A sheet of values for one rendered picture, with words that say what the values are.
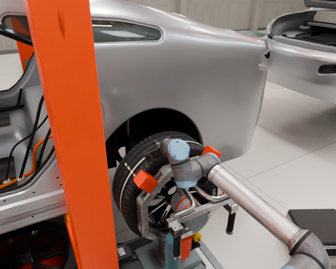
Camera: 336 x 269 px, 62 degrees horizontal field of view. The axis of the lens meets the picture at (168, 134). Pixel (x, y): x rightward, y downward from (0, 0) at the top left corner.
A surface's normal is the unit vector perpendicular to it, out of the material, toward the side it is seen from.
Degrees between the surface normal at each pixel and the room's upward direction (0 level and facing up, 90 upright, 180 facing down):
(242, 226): 0
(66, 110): 90
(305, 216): 0
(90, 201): 90
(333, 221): 0
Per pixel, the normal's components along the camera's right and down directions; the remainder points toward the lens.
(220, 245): 0.01, -0.88
